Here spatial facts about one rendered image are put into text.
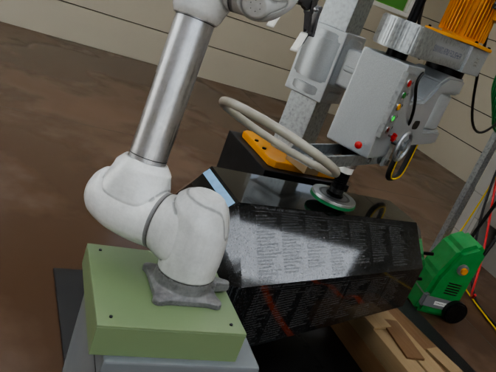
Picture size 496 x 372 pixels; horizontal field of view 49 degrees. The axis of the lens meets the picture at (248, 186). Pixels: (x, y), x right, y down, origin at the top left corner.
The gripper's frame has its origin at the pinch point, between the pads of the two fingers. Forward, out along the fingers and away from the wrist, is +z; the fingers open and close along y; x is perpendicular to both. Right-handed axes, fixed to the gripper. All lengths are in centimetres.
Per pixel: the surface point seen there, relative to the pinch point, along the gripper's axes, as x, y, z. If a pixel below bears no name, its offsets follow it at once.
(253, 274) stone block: 2, 54, 75
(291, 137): -19.1, 8.0, 26.4
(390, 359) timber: -18, 156, 82
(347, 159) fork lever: 7, 71, 15
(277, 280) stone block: -1, 65, 72
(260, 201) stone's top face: 22, 57, 49
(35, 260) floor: 114, 37, 138
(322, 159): -24.0, 19.7, 26.6
